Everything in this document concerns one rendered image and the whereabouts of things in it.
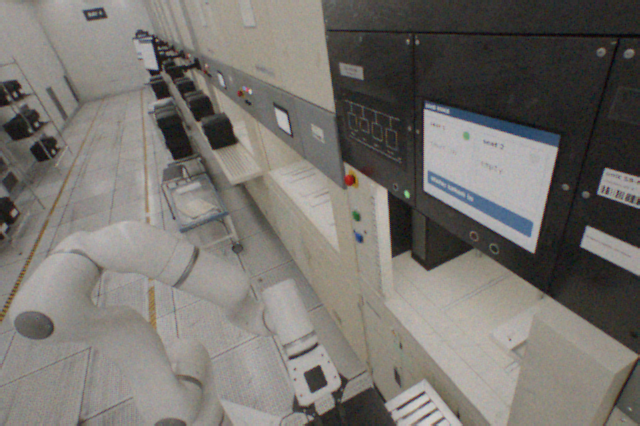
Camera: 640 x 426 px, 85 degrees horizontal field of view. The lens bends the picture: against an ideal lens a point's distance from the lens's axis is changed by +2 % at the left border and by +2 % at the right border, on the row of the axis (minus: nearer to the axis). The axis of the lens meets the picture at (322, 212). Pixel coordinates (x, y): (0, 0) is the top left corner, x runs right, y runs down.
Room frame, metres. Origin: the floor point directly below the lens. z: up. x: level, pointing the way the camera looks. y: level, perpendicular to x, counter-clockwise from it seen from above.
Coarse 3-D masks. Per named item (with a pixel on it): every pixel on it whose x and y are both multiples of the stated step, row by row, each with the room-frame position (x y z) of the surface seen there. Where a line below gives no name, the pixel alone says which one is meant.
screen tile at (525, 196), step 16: (480, 144) 0.54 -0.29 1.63; (496, 144) 0.51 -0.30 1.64; (512, 144) 0.49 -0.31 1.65; (496, 160) 0.51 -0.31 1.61; (512, 160) 0.48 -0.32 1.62; (544, 160) 0.43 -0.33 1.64; (480, 176) 0.54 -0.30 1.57; (496, 176) 0.51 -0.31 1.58; (528, 176) 0.45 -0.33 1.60; (496, 192) 0.50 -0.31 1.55; (512, 192) 0.47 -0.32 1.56; (528, 192) 0.45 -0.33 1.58; (528, 208) 0.44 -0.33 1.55
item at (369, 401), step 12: (360, 396) 0.49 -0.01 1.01; (372, 396) 0.48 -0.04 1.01; (348, 408) 0.47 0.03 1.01; (360, 408) 0.46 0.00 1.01; (372, 408) 0.46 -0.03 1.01; (384, 408) 0.45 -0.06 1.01; (312, 420) 0.45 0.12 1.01; (324, 420) 0.45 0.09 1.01; (336, 420) 0.44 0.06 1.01; (348, 420) 0.44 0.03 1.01; (360, 420) 0.43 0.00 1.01; (372, 420) 0.43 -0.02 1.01; (384, 420) 0.42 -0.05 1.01
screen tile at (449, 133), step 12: (432, 120) 0.66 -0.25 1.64; (432, 132) 0.66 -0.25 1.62; (444, 132) 0.63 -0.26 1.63; (456, 132) 0.60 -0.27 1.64; (456, 144) 0.60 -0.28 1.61; (468, 144) 0.57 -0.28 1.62; (432, 156) 0.66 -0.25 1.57; (444, 156) 0.63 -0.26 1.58; (468, 156) 0.57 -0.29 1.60; (444, 168) 0.62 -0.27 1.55; (456, 168) 0.59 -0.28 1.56; (468, 168) 0.57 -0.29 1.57; (468, 180) 0.56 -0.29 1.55
